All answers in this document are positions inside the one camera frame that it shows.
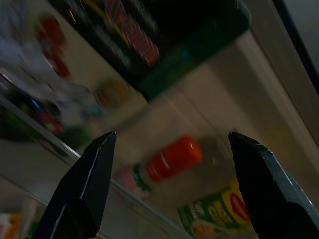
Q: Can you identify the red packaged item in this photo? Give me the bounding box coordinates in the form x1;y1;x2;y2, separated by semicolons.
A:
34;16;71;78

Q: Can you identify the jar with yellow lid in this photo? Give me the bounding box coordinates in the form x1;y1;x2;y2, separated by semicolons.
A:
95;79;131;110

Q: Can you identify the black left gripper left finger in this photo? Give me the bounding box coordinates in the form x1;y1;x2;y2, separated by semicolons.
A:
36;131;118;239

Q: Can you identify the bottle with orange cap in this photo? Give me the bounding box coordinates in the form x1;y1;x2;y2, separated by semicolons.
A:
116;134;203;198

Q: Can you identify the green and yellow can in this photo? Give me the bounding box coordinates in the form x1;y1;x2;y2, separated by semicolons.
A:
177;173;258;239

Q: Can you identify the white and orange carton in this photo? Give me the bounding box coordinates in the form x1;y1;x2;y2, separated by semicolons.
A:
0;198;46;239

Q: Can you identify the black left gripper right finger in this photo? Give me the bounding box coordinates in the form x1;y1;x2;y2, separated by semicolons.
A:
228;131;319;239

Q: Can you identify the green pouch with white label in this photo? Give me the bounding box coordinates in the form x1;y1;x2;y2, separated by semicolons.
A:
48;0;251;102

